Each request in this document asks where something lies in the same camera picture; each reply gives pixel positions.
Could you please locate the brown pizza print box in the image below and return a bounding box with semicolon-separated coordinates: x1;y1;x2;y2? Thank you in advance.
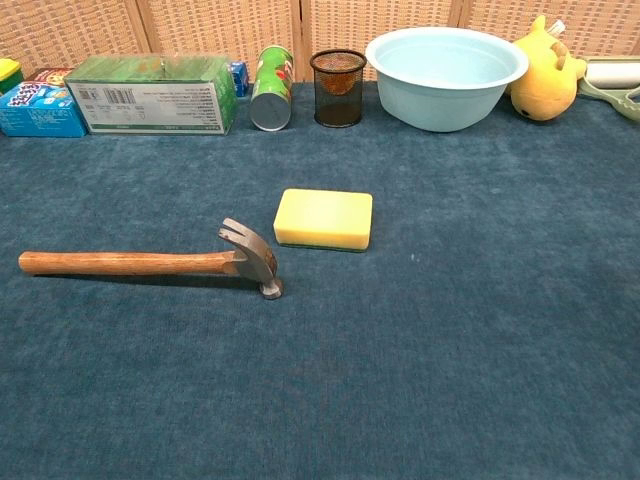
25;67;76;89

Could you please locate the woven folding screen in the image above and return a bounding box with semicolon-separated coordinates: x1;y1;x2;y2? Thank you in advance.
0;0;640;84

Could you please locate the yellow plush toy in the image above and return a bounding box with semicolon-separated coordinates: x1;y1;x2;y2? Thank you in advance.
505;14;587;122

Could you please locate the pink and blue cookie box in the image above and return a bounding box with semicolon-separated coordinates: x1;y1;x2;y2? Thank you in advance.
228;60;250;98

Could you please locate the light blue plastic basin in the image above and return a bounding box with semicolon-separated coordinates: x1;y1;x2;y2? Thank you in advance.
364;26;530;134

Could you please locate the green lint roller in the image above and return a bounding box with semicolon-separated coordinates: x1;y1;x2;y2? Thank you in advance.
577;55;640;124

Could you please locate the yellow sponge with green base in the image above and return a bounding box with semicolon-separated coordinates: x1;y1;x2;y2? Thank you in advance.
272;188;374;254

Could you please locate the green chips can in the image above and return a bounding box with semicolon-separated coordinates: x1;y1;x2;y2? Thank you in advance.
249;45;294;133

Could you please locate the wooden handle claw hammer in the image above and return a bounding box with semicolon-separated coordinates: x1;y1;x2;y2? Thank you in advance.
18;216;285;301

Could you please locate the dark blue table cloth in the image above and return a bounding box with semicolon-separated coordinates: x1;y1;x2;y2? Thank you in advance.
0;82;640;480

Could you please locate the blue snack box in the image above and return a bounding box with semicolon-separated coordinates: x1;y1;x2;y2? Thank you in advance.
0;81;89;139

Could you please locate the yellow lid green container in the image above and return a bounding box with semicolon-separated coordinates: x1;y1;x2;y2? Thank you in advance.
0;58;25;96

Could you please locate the clear box of green packets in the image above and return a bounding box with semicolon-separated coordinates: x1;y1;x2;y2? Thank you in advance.
64;54;239;136

